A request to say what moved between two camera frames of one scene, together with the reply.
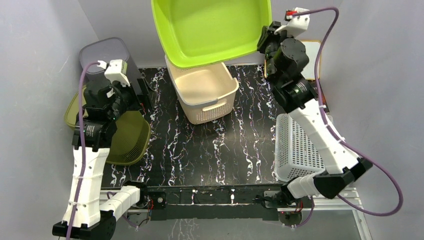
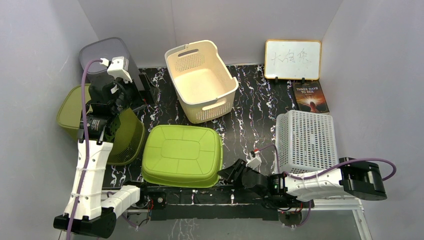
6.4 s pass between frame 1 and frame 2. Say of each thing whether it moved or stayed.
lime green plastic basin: moved
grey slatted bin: stayed
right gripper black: moved
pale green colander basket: stayed
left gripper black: stayed
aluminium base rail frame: stayed
